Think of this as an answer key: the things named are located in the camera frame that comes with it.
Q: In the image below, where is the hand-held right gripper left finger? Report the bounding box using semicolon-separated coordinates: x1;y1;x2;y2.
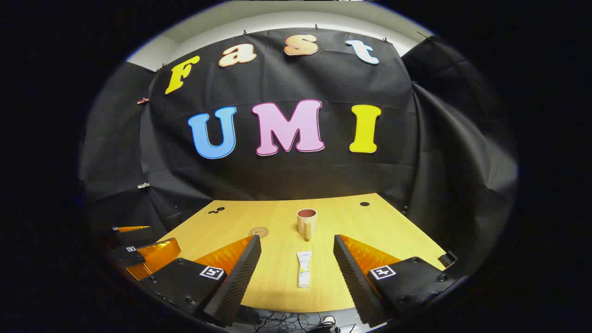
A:
139;234;262;327

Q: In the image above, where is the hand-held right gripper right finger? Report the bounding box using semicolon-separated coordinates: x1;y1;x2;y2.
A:
333;234;464;327

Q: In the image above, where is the white toothpaste tube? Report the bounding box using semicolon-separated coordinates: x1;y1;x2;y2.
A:
296;250;313;289

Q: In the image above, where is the beige cup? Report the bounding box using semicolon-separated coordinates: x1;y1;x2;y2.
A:
296;208;318;241

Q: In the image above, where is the wooden desktop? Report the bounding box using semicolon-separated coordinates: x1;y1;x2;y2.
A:
155;193;448;314

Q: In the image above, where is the black backdrop cloth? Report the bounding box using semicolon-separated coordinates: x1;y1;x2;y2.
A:
79;28;518;278

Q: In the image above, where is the tangle of black cables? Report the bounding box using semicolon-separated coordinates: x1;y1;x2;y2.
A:
250;308;359;333

